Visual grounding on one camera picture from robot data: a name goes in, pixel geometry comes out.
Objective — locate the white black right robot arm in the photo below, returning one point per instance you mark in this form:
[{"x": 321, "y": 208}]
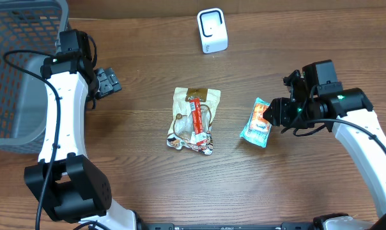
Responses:
[{"x": 350, "y": 116}]

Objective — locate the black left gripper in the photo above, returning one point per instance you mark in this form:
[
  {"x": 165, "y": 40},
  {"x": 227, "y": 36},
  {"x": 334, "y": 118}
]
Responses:
[{"x": 107, "y": 83}]

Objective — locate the teal orange snack packet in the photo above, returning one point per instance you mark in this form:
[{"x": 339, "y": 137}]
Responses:
[{"x": 257, "y": 129}]

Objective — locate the red stick snack packet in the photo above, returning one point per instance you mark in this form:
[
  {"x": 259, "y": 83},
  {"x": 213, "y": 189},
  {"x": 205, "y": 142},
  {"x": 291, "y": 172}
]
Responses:
[{"x": 198, "y": 121}]

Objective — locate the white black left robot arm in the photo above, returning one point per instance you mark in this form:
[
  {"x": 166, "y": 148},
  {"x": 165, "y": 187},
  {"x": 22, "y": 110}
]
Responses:
[{"x": 67, "y": 185}]

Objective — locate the beige pet treat bag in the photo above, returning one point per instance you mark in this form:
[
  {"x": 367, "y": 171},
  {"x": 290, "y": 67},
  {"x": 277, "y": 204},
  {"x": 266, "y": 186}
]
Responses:
[{"x": 181, "y": 132}]

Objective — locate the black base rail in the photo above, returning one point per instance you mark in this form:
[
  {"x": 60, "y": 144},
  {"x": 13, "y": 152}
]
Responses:
[{"x": 283, "y": 226}]

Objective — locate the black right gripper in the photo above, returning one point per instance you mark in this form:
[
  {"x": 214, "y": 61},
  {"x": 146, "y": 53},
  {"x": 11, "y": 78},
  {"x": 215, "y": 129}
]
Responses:
[{"x": 282, "y": 112}]

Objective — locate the grey plastic mesh basket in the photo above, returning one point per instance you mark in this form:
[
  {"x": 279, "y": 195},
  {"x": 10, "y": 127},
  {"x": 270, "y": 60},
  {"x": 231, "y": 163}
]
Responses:
[{"x": 28, "y": 31}]

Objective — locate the white barcode scanner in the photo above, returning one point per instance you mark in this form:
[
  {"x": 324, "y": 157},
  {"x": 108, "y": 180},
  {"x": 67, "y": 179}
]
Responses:
[{"x": 212, "y": 30}]

